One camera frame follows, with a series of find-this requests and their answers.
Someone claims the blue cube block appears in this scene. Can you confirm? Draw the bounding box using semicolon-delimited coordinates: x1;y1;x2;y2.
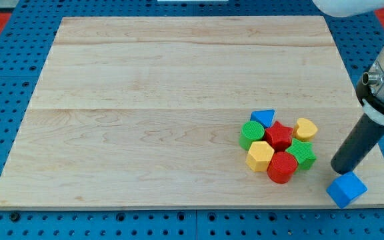
326;171;368;208

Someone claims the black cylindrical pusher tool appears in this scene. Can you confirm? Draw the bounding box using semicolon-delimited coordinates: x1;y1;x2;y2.
331;114;384;175

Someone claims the green cylinder block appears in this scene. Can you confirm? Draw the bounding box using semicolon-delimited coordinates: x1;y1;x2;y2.
239;121;265;151

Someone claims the blue triangle block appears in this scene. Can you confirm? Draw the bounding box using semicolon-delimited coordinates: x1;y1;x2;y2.
250;109;275;128

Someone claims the yellow hexagon block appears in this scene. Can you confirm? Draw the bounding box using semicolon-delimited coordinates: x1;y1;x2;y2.
246;141;275;172

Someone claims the red star block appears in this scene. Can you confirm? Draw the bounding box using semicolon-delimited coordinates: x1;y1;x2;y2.
263;121;293;151

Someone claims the red cylinder block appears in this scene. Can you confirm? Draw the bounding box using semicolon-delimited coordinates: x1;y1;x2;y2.
267;151;298;184

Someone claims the yellow heart block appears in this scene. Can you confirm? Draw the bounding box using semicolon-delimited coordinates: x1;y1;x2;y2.
293;118;318;141

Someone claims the green star block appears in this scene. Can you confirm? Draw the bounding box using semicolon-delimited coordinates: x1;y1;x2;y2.
285;138;317;170

